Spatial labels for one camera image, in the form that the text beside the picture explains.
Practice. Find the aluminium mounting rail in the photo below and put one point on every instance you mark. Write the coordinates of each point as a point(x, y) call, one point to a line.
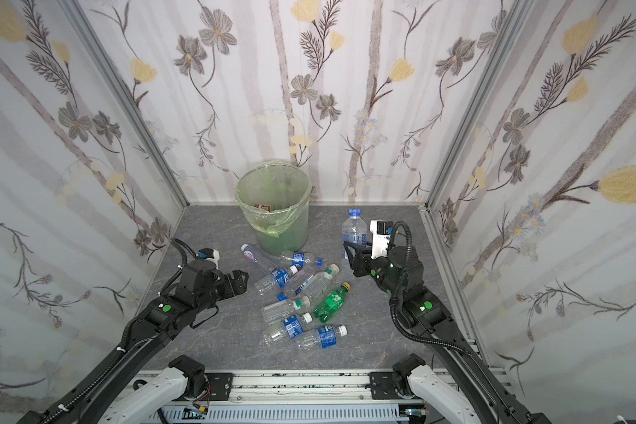
point(297, 387)

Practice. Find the orange tea bottle white cap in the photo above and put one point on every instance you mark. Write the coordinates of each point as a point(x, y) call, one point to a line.
point(265, 207)

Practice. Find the green plastic bin liner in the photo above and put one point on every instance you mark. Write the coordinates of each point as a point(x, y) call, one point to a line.
point(284, 186)

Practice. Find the left corner aluminium profile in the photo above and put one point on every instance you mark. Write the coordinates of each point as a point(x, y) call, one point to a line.
point(83, 29)

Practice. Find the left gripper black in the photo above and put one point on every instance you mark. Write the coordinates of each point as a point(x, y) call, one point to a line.
point(233, 281)

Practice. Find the clear bottle blue cap pepsi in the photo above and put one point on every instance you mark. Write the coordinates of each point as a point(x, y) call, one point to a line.
point(301, 259)

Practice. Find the clear bottle white cap green band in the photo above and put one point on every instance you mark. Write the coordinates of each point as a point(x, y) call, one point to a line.
point(276, 312)

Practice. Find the clear bottle purple label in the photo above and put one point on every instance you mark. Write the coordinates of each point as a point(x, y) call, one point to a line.
point(258, 258)

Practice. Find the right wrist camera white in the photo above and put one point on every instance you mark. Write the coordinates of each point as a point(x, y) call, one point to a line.
point(381, 232)

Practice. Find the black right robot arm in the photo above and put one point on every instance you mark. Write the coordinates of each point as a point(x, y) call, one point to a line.
point(417, 314)

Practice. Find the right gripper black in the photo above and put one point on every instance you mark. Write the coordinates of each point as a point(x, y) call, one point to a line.
point(360, 262)

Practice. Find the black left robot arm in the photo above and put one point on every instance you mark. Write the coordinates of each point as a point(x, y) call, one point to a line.
point(157, 325)

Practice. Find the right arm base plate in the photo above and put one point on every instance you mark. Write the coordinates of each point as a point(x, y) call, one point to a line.
point(389, 385)

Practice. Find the clear bottle blue cap small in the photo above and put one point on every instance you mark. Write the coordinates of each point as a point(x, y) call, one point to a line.
point(355, 230)

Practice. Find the white slotted cable duct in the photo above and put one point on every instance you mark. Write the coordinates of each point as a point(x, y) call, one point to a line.
point(287, 414)

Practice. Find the green bottle yellow cap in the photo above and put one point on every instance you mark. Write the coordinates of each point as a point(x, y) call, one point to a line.
point(332, 303)

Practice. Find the clear bottle blue label white cap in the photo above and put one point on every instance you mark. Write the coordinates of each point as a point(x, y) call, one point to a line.
point(277, 279)

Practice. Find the corner aluminium profile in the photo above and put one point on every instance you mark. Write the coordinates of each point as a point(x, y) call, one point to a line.
point(83, 29)
point(504, 42)

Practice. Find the mesh waste bin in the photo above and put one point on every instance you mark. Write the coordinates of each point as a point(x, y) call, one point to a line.
point(292, 240)

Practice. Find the clear bottle blue cap long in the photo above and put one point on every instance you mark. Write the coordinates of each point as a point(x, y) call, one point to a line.
point(292, 288)

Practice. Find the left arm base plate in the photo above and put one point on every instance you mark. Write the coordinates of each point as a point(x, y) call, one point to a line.
point(213, 387)

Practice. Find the right corner aluminium profile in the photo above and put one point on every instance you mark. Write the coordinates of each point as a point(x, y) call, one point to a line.
point(504, 42)

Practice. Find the clear bottle blue label bottom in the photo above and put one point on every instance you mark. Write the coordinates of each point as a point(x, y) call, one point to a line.
point(322, 338)

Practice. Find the clear bottle green ring grey cap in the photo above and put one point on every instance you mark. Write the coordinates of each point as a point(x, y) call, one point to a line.
point(313, 287)

